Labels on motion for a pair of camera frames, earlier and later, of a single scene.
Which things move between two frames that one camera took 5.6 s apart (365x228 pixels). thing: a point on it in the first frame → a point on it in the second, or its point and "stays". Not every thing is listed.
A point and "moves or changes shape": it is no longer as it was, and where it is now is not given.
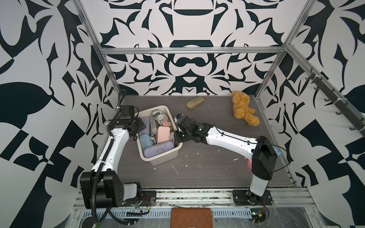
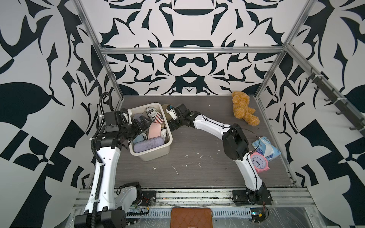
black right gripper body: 180,136 → 178,120
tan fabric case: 195,102 → 167,114
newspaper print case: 161,118 moves or changes shape
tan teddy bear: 240,101 stays
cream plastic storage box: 156,143 moves or changes shape
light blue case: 145,140 moves or changes shape
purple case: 155,148 → 145,145
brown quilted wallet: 191,217 stays
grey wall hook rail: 346,108 stays
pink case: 163,134 → 154,130
